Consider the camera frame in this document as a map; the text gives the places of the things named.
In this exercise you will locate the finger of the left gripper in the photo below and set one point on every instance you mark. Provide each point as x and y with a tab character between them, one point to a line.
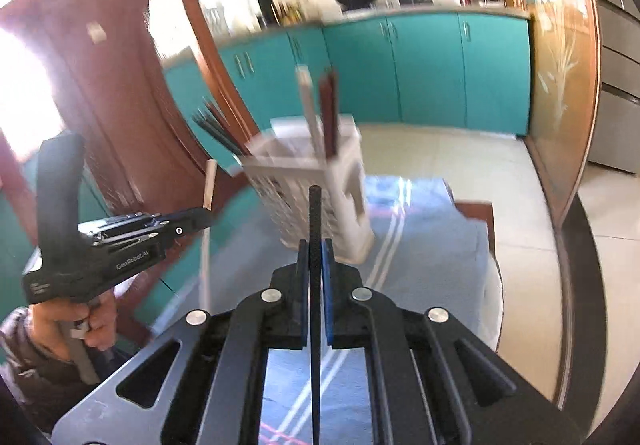
179	223

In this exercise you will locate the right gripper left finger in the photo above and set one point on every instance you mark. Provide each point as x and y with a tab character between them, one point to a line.
202	380

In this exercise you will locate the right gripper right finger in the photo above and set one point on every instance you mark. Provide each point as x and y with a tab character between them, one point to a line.
431	380

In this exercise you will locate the black thin chopstick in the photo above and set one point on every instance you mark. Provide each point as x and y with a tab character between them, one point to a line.
196	117

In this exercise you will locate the black carbon chopstick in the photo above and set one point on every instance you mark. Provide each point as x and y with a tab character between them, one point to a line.
315	311

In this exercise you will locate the beige chopstick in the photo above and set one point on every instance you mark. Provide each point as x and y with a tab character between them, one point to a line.
304	82

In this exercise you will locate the reddish brown chopstick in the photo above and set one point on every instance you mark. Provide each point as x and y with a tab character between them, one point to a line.
329	112

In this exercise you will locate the teal lower kitchen cabinets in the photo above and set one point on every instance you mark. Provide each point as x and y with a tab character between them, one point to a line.
451	69

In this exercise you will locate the person's left hand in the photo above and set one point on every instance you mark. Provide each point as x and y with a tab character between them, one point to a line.
44	318

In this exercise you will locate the blue striped cloth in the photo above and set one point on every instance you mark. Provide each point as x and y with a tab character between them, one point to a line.
429	250

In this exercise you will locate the carved wooden chair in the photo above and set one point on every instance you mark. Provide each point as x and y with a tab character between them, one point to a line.
110	88

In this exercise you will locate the wooden glass partition panel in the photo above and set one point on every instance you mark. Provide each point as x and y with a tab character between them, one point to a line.
566	76

